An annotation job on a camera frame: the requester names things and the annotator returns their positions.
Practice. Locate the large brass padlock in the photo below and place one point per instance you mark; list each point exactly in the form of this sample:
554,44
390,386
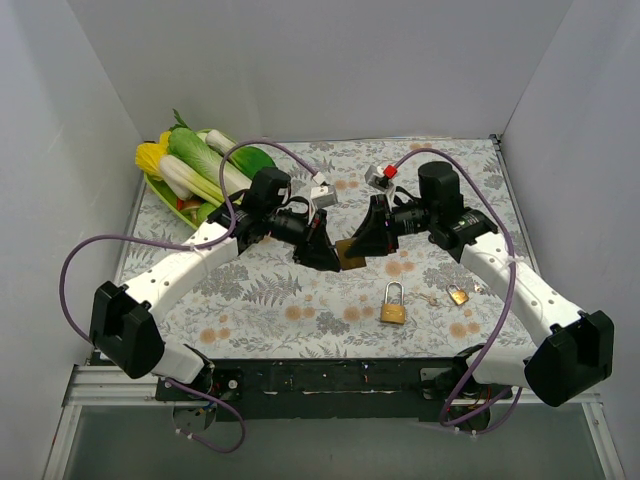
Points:
457,295

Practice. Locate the celery stalk bunch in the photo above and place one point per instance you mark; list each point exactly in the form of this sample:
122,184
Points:
186,182

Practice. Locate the floral patterned table mat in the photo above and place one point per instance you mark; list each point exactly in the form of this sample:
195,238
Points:
263,305

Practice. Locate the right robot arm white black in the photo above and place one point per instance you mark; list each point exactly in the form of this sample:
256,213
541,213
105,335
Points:
573,349

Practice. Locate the long shackle brass padlock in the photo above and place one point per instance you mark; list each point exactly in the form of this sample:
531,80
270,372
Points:
393,310

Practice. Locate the green cabbage head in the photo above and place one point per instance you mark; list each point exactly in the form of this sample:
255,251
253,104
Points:
204,211

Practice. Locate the yellow corn leafy vegetable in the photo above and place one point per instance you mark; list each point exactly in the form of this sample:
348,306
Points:
149,154

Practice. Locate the right wrist camera grey red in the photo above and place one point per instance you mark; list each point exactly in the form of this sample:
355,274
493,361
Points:
381,178

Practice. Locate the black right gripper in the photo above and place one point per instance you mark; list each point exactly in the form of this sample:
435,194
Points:
381,226

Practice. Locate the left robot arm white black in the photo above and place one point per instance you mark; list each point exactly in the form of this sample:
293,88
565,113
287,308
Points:
124,318

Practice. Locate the bok choy dark green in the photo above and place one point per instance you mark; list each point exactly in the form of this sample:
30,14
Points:
248,159

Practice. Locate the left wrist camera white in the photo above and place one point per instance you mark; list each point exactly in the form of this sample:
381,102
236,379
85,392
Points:
322,194

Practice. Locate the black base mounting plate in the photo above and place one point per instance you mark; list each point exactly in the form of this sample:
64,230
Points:
344,388

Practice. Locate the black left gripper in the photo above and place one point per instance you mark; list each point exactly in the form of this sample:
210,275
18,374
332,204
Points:
314,236

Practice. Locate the green plastic tray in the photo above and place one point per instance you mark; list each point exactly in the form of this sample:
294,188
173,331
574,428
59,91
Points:
170,198

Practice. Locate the brown mushroom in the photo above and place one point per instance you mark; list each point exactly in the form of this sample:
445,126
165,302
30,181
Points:
190,209

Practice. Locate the napa cabbage green white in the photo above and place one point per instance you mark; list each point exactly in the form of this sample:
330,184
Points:
186,145

